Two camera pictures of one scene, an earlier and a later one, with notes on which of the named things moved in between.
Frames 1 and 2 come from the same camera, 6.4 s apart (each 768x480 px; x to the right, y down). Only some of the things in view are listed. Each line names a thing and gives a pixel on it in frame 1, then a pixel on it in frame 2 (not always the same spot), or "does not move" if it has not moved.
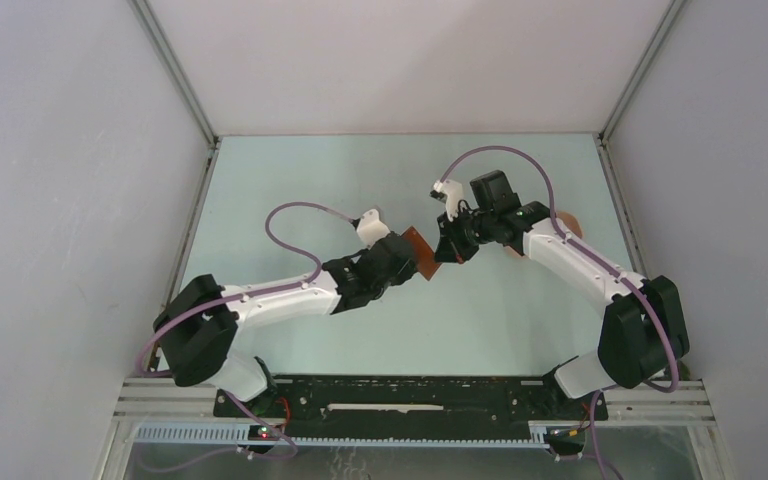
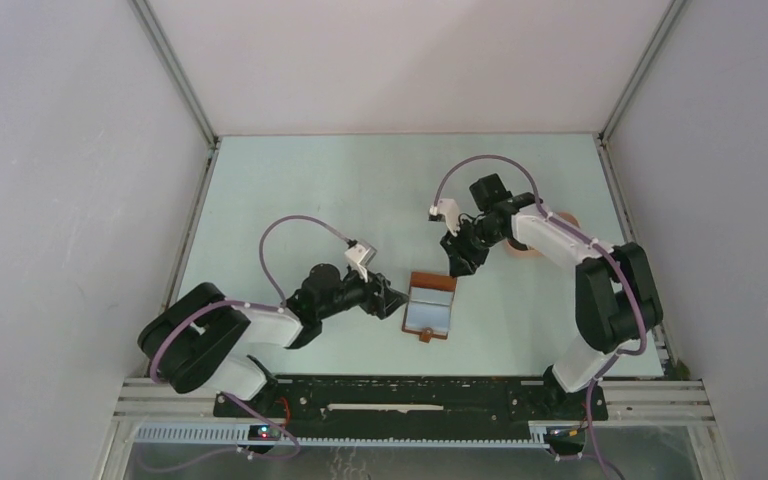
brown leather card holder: x=425 y=258 to x=429 y=305
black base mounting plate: x=412 y=406 does not move
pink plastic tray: x=566 y=219 does not move
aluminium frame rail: x=167 y=398 does not move
